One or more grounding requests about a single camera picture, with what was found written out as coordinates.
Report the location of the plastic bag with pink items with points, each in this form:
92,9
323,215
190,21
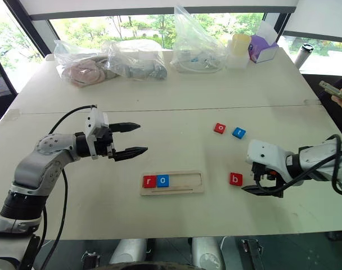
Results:
81,70

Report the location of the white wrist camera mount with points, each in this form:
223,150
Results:
268,154
95,118

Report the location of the blue letter t block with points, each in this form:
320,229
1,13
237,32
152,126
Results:
239,133

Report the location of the red letter b block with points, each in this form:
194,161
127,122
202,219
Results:
236,179

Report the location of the wooden letter tray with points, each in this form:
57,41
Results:
188,189

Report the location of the plastic bag with grey items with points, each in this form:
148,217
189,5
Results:
137,62

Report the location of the blue letter o block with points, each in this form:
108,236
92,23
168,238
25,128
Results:
162,180

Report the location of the grey thermos bottle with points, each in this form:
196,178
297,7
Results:
303,56

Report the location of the white rounded robot leg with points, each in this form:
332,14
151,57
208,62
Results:
206,251
128,250

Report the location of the black metal table clamp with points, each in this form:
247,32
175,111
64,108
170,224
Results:
90,260
252,253

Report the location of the pale yellow cup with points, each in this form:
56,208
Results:
240,45

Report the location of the red letter o block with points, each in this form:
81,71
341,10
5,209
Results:
220,128

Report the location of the black mesh chair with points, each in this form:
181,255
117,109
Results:
0,84

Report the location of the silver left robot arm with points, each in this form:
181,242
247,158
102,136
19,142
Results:
33,168

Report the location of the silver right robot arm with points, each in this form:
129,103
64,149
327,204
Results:
320,159

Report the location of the red letter r block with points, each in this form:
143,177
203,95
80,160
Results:
149,182

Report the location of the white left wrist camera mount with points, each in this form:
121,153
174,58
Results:
95,118

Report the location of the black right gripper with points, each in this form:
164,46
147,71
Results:
261,170

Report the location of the white plastic container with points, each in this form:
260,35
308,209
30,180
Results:
238,62

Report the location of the purple tissue box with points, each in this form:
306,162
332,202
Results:
262,50

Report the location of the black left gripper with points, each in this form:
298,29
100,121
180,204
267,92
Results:
103,142

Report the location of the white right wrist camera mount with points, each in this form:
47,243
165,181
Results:
268,154

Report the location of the tall clear plastic bag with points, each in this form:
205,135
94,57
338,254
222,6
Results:
196,47

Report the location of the smartphone in person's hand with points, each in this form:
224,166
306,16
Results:
334,91

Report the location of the person's dark clothed body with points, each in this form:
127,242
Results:
332,112

